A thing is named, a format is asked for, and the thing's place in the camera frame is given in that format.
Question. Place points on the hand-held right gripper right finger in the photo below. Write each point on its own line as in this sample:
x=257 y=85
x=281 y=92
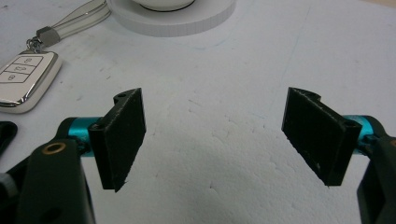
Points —
x=317 y=140

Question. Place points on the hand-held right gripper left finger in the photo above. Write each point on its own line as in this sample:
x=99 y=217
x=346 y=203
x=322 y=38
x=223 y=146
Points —
x=120 y=140

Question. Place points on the black case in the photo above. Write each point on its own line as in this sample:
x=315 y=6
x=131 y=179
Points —
x=6 y=135

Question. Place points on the white foam mat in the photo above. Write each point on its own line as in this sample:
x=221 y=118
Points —
x=218 y=140

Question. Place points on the white round base disc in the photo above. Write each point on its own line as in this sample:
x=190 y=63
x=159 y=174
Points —
x=174 y=23

